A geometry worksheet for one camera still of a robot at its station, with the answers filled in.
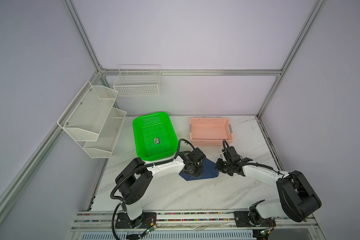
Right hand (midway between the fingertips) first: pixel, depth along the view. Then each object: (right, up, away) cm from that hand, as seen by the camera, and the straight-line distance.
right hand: (214, 166), depth 90 cm
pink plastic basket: (+1, +21, +21) cm, 30 cm away
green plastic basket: (-41, +18, +19) cm, 48 cm away
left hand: (-11, -3, -6) cm, 12 cm away
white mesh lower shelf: (-68, +12, -1) cm, 69 cm away
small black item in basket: (-38, +15, +14) cm, 43 cm away
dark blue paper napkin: (-3, -2, -1) cm, 4 cm away
